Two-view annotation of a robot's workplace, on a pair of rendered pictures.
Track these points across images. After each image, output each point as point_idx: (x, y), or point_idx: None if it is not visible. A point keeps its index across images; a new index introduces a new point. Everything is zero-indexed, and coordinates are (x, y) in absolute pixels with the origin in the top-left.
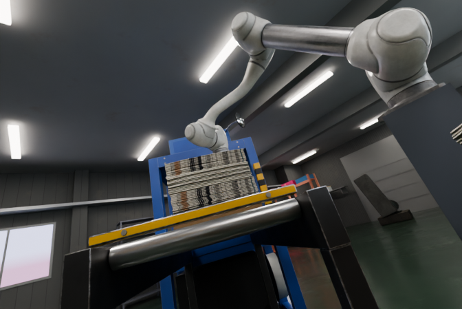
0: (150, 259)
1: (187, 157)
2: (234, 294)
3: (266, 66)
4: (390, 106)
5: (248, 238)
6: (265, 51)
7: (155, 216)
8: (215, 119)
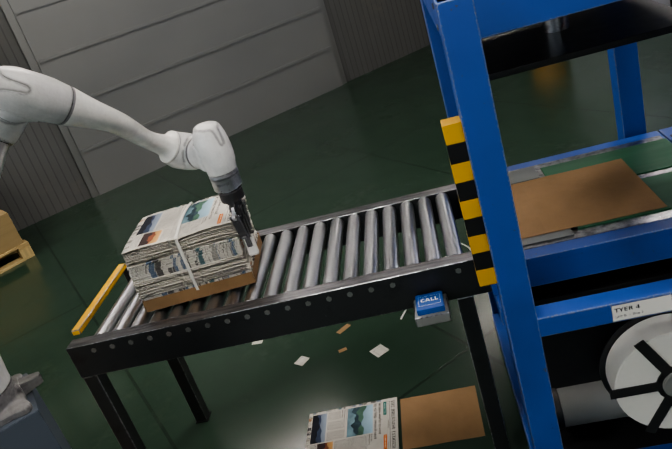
0: None
1: None
2: None
3: (54, 122)
4: None
5: None
6: (20, 122)
7: (443, 100)
8: (157, 152)
